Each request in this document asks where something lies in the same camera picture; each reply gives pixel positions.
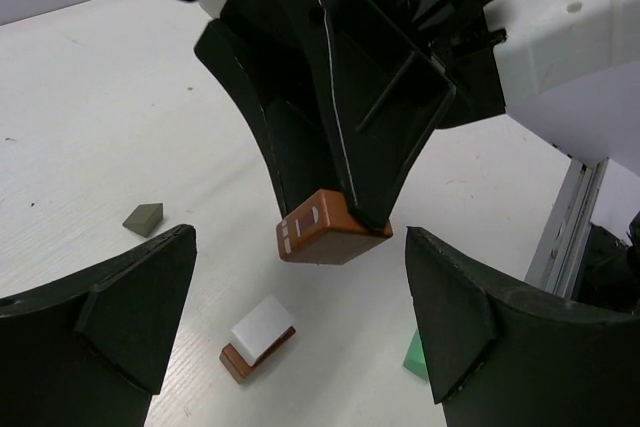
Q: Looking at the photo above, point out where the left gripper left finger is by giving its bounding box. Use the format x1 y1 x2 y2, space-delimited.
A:
1 225 196 426

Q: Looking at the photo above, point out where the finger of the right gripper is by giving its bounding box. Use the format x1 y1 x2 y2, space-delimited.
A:
194 20 342 216

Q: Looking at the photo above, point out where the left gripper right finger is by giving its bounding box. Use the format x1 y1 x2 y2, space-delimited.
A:
405 227 639 426

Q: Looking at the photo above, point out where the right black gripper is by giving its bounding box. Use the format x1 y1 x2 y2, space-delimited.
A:
220 0 504 231

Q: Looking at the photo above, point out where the small brown cube block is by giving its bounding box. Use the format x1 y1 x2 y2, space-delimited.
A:
276 189 393 265

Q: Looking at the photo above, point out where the green cylinder block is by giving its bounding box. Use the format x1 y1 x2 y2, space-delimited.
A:
403 330 428 382

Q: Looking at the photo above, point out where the brown rectangular block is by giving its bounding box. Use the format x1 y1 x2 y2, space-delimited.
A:
218 325 298 384

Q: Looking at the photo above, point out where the white cube block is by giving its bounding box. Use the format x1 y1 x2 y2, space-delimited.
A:
231 296 294 366

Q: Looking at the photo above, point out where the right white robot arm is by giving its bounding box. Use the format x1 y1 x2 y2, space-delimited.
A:
195 0 639 232

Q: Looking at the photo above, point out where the aluminium table frame rail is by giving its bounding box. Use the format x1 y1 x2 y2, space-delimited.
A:
524 159 608 299

